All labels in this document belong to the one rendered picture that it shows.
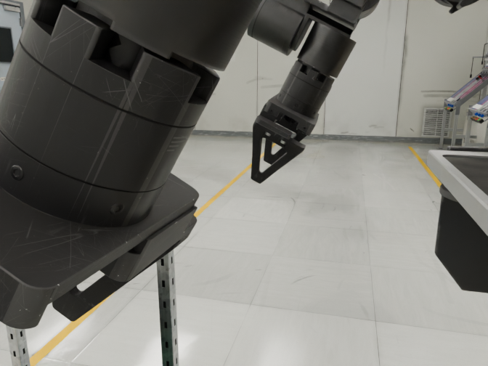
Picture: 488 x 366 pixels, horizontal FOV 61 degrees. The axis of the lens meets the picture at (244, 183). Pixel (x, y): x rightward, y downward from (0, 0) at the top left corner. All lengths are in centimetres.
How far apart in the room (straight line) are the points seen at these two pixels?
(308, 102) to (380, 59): 692
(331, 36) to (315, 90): 6
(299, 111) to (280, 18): 11
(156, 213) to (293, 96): 40
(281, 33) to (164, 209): 40
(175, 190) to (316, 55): 37
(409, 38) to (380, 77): 71
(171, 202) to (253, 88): 746
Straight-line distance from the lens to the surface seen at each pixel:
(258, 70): 759
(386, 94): 745
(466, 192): 33
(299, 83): 53
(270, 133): 50
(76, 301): 24
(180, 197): 18
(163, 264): 91
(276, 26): 53
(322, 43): 53
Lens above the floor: 112
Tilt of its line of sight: 15 degrees down
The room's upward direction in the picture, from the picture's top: straight up
